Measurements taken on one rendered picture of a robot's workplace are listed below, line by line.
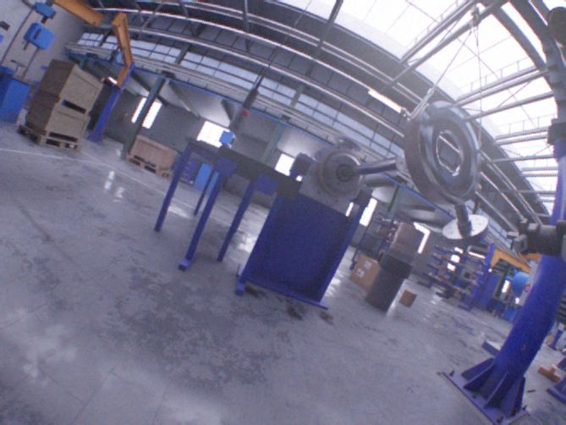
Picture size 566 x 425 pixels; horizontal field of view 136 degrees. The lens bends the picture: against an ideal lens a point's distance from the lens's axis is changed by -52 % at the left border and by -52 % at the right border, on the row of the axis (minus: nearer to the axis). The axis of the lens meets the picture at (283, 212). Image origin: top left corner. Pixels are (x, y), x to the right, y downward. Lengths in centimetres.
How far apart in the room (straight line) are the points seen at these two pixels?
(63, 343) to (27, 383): 22
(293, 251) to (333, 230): 40
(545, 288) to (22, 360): 262
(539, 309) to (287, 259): 213
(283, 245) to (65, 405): 187
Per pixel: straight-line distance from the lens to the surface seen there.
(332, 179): 180
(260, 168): 161
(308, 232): 207
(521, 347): 208
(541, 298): 207
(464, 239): 94
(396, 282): 301
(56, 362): 88
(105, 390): 83
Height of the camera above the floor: 69
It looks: 2 degrees down
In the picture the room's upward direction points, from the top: 24 degrees clockwise
